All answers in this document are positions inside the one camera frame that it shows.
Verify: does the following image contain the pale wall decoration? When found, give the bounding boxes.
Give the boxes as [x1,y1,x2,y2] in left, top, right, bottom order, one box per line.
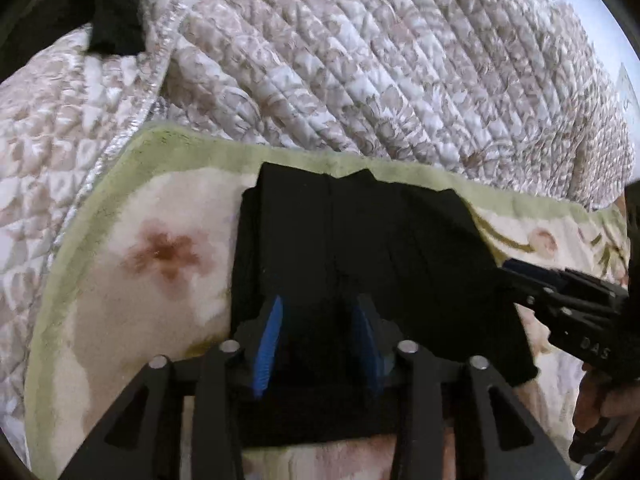
[617,62,640,111]

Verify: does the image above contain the beige quilted bedspread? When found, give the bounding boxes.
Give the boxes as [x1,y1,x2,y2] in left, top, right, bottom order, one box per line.
[0,0,638,411]

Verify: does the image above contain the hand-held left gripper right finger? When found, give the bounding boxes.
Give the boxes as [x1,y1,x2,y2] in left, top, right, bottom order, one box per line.
[349,292,576,480]

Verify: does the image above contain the floral blanket with green border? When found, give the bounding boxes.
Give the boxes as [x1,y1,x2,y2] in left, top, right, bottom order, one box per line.
[22,122,633,480]

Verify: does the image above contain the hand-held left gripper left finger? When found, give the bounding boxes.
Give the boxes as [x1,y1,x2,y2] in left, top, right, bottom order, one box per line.
[60,295,286,480]

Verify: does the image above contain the black pants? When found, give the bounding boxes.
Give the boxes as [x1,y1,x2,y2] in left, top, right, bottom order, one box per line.
[230,161,541,448]

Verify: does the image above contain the black garment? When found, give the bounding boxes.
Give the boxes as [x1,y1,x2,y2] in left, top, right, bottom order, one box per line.
[86,0,149,57]

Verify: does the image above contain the person's right hand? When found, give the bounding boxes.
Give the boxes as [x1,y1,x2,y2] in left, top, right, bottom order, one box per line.
[571,362,640,433]

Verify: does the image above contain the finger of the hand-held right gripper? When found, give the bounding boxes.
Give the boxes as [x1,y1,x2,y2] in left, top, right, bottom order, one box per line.
[510,284,571,322]
[502,258,571,292]

